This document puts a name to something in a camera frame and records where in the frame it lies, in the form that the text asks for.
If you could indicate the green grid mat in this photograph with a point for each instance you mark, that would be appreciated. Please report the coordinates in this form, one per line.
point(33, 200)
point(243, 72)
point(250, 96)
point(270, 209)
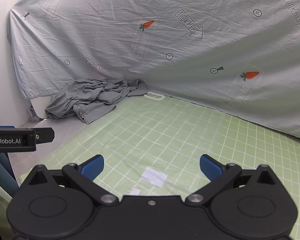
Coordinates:
point(165, 135)

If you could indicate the large white paper piece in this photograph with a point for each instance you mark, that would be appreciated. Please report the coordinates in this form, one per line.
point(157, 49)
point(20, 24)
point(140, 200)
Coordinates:
point(153, 176)

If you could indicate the grey carrot print sheet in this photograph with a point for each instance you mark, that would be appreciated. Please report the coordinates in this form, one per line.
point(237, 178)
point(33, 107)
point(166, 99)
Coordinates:
point(152, 42)

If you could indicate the small white paper piece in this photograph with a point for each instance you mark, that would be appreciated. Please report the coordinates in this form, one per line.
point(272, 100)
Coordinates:
point(134, 192)

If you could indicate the grey zip hoodie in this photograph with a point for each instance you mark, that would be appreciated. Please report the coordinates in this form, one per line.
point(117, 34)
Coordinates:
point(90, 97)

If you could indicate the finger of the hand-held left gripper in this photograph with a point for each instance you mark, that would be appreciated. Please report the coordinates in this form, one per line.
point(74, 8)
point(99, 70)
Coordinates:
point(45, 135)

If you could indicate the dark teal cloth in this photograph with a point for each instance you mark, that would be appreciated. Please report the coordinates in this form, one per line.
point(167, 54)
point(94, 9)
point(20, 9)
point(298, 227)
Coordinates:
point(2, 170)

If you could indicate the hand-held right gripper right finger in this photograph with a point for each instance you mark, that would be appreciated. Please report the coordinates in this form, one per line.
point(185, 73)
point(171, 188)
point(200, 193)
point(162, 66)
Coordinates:
point(210, 167)

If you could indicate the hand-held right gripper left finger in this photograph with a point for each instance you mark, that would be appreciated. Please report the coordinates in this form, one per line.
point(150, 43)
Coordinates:
point(93, 167)

